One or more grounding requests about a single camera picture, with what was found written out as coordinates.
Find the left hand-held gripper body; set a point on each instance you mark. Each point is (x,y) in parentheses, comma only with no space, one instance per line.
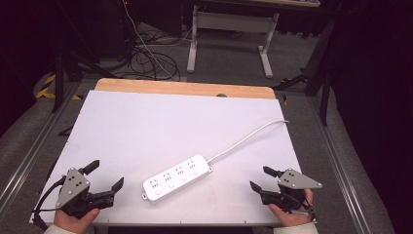
(73,190)

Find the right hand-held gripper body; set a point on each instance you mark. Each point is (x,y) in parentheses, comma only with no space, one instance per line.
(293,182)

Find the white power strip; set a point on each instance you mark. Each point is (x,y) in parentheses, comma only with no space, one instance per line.
(177,177)

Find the person's left hand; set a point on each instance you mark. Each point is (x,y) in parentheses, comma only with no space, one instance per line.
(73,224)

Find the person's right hand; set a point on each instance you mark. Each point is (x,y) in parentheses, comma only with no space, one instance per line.
(293,218)

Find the white table mat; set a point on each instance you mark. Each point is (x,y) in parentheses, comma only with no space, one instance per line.
(168,130)

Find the yellow black floor tape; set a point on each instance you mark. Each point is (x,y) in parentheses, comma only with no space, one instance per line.
(45,91)

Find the black tripod stand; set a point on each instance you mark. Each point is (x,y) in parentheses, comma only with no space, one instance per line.
(60,78)

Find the black metal stand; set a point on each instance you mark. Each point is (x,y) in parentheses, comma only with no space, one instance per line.
(324,81)

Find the aluminium floor rail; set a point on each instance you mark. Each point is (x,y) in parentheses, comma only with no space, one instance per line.
(344,169)
(29,162)

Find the white metal desk frame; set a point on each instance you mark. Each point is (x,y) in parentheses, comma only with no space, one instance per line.
(232,22)

